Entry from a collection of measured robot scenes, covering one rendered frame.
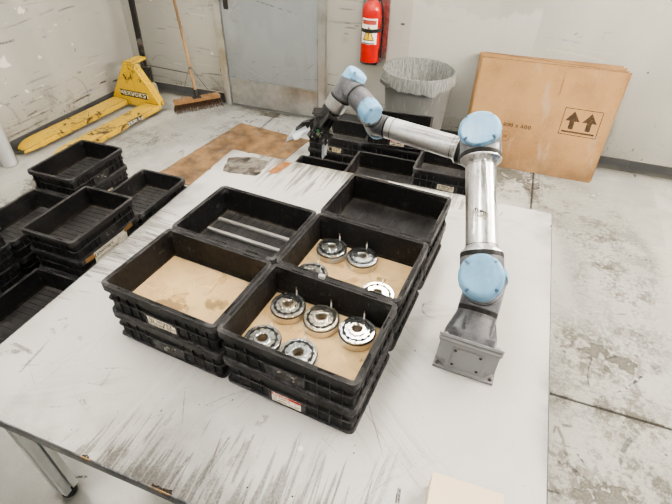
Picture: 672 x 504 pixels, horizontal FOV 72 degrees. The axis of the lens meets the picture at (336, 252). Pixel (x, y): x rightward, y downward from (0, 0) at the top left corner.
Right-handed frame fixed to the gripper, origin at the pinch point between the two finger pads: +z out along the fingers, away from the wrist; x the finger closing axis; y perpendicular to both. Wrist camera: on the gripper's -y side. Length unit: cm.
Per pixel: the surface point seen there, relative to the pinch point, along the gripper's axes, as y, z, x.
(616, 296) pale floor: -8, -1, 205
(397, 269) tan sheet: 47, 0, 34
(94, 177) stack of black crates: -69, 107, -67
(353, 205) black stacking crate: 8.1, 8.1, 26.8
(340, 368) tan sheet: 85, 9, 13
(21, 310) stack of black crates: 6, 133, -72
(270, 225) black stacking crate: 19.6, 24.0, -1.3
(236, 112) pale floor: -278, 139, 14
